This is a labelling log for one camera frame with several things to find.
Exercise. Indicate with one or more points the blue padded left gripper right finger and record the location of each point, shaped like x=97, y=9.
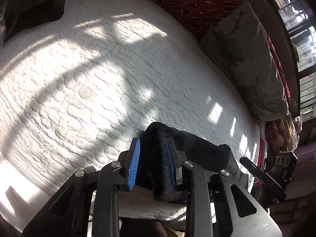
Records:
x=173, y=162

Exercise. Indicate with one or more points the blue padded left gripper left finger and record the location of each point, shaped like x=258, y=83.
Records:
x=130, y=166

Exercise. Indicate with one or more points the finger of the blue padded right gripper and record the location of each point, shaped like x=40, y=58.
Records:
x=256, y=173

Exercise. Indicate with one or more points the black pants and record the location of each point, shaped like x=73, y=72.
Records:
x=199, y=159

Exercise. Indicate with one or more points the stuffed toy in plastic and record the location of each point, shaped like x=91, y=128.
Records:
x=282, y=135

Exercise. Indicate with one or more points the white quilted mattress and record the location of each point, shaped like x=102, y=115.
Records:
x=75, y=92

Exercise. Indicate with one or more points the grey floral pillow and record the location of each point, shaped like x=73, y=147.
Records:
x=238, y=46

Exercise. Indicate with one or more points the window with bars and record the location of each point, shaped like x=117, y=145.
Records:
x=300, y=25

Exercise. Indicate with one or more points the black bag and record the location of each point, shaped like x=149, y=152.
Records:
x=18, y=15

